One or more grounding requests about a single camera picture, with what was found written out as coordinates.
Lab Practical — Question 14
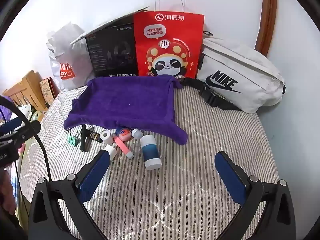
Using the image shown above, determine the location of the striped bedspread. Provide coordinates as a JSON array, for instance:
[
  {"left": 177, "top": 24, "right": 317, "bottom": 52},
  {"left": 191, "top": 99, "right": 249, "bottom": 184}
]
[{"left": 19, "top": 79, "right": 280, "bottom": 240}]

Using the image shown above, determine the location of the wooden bedside table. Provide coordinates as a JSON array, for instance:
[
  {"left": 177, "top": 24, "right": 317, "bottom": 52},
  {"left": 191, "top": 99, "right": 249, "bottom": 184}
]
[{"left": 2, "top": 70, "right": 48, "bottom": 113}]

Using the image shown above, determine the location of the green binder clip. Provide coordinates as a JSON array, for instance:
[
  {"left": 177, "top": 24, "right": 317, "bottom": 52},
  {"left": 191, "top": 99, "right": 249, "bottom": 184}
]
[{"left": 65, "top": 127, "right": 83, "bottom": 145}]

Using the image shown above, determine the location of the person's left hand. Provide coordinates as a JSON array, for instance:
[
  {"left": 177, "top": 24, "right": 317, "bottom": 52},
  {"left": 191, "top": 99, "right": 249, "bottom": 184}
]
[{"left": 0, "top": 171, "right": 16, "bottom": 213}]

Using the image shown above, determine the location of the black and gold box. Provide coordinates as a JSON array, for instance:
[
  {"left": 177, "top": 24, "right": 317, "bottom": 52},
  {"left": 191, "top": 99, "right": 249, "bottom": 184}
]
[{"left": 86, "top": 129, "right": 103, "bottom": 143}]

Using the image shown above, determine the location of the white waist bag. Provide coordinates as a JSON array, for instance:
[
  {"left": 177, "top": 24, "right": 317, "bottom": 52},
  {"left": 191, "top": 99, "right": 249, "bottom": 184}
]
[{"left": 181, "top": 31, "right": 287, "bottom": 113}]

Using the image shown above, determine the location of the white plastic shopping bag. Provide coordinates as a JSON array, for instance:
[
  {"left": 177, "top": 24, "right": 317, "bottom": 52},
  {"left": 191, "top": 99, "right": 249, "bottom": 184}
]
[{"left": 46, "top": 22, "right": 97, "bottom": 92}]

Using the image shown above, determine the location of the pink tube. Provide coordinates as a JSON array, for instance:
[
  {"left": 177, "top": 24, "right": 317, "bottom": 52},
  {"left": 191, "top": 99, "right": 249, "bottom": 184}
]
[{"left": 112, "top": 133, "right": 134, "bottom": 159}]

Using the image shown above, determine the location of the wooden door frame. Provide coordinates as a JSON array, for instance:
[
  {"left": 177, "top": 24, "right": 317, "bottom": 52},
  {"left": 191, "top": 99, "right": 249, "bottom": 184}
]
[{"left": 255, "top": 0, "right": 278, "bottom": 57}]

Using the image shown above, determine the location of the blue and white bottle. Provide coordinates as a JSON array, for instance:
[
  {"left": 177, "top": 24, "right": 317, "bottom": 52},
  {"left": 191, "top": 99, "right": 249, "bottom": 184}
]
[{"left": 140, "top": 134, "right": 162, "bottom": 170}]

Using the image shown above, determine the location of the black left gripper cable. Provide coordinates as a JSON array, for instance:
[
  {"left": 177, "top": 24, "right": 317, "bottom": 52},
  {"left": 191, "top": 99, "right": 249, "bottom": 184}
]
[{"left": 0, "top": 97, "right": 52, "bottom": 182}]

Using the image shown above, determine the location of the black product box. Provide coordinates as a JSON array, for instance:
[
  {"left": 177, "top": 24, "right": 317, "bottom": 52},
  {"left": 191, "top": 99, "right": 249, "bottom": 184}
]
[{"left": 85, "top": 26, "right": 139, "bottom": 78}]

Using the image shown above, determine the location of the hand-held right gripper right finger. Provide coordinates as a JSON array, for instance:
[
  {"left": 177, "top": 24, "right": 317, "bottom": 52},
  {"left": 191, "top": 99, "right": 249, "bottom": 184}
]
[{"left": 214, "top": 151, "right": 297, "bottom": 240}]

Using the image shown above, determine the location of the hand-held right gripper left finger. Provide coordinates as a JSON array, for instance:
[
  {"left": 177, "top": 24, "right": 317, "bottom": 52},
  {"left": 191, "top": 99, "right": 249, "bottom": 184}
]
[{"left": 27, "top": 150, "right": 112, "bottom": 240}]

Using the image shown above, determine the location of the patterned brown notebook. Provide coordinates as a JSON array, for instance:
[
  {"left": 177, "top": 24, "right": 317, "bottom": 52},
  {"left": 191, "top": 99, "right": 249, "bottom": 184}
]
[{"left": 39, "top": 78, "right": 59, "bottom": 103}]

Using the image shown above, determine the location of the printed colourful cloth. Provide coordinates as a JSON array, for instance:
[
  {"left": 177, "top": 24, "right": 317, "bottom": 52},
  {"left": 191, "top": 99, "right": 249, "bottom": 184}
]
[{"left": 5, "top": 105, "right": 45, "bottom": 230}]

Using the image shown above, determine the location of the purple towel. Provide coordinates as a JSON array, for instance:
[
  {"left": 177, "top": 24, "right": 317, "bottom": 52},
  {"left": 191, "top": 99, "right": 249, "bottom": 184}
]
[{"left": 64, "top": 76, "right": 188, "bottom": 145}]

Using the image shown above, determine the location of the blue and pink jar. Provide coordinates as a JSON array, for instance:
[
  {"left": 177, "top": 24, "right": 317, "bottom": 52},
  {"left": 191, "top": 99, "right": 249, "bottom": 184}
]
[{"left": 115, "top": 128, "right": 131, "bottom": 142}]

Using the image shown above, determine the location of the slim black case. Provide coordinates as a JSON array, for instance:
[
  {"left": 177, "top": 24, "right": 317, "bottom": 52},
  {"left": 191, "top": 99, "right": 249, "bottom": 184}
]
[{"left": 81, "top": 125, "right": 89, "bottom": 152}]

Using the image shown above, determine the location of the white charger plug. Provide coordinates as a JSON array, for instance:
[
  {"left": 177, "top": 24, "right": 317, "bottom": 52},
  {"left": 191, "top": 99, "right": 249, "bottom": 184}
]
[{"left": 104, "top": 144, "right": 117, "bottom": 162}]

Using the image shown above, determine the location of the red paper bag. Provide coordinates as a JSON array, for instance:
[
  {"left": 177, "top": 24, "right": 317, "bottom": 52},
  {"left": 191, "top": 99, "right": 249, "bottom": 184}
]
[{"left": 132, "top": 0, "right": 205, "bottom": 79}]

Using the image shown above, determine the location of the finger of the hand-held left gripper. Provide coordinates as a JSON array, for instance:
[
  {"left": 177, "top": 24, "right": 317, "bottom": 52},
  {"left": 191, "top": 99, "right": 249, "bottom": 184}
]
[
  {"left": 0, "top": 118, "right": 23, "bottom": 136},
  {"left": 0, "top": 120, "right": 42, "bottom": 147}
]

